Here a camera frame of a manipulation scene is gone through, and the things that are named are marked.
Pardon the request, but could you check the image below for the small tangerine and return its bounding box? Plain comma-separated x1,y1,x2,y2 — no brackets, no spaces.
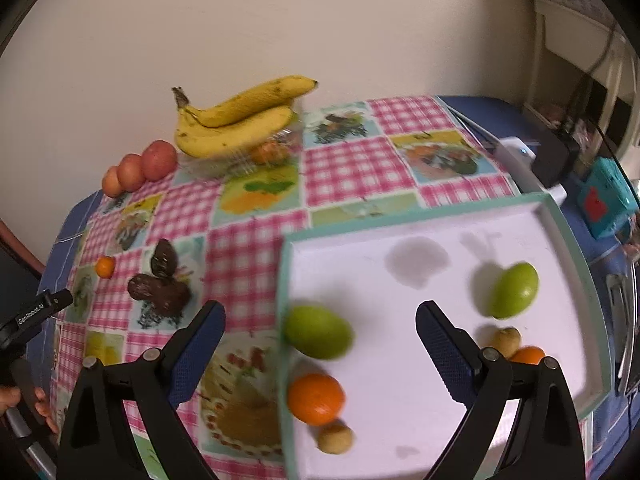
94,256,116,280
510,346,546,365

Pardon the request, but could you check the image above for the small green lime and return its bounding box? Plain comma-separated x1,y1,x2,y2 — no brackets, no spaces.
488,262,539,318

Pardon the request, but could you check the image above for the white shelf unit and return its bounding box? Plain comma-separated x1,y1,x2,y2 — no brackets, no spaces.
524,0,637,129

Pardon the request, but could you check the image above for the yellow banana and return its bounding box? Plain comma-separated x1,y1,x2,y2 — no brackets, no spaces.
171,75,318,128
175,105,294,158

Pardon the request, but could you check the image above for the teal rimmed white tray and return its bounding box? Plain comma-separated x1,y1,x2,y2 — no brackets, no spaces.
277,193,612,479

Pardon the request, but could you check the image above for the orange in plastic container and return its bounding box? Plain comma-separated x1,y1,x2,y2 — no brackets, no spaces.
250,140,291,166

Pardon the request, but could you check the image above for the person's left hand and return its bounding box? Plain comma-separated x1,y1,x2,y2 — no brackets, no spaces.
0,384,61,435

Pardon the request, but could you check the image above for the lower yellow banana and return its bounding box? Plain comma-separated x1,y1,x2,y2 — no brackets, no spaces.
175,105,294,158

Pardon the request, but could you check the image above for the clear plastic fruit container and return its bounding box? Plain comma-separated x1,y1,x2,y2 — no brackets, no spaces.
176,102,300,180

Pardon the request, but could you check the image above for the brown kiwi fruit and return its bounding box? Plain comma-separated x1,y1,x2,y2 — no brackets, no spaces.
489,327,522,359
317,422,355,455

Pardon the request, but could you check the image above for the upper dark passion fruit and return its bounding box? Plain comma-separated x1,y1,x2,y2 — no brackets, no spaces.
150,238,178,278

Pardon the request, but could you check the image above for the middle red apple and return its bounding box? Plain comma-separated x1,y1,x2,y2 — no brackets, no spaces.
116,154,145,193

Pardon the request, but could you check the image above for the large red apple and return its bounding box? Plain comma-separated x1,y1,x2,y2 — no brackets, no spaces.
141,140,177,181

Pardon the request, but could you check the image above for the teal toy camera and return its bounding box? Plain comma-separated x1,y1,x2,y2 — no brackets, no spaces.
577,157,638,238

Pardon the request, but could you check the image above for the pink checkered fruit tablecloth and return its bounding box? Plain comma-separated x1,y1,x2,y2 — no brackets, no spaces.
50,96,534,479

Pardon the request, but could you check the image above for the white power adapter box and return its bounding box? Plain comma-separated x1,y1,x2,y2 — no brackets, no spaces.
495,136,567,207

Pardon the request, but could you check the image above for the black charger block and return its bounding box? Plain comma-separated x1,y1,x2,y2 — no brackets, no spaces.
532,130,580,188

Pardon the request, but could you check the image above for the right dark avocado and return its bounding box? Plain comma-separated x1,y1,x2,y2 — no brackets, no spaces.
151,280,191,316

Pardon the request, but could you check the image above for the large orange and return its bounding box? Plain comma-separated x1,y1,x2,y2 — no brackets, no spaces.
286,373,346,427

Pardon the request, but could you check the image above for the upper yellow banana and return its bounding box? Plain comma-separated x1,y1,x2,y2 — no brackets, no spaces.
171,75,318,128

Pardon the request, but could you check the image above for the small pale red apple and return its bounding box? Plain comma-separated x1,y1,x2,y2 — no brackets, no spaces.
102,166,124,198

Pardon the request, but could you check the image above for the large green mango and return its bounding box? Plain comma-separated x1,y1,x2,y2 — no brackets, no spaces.
282,304,355,361

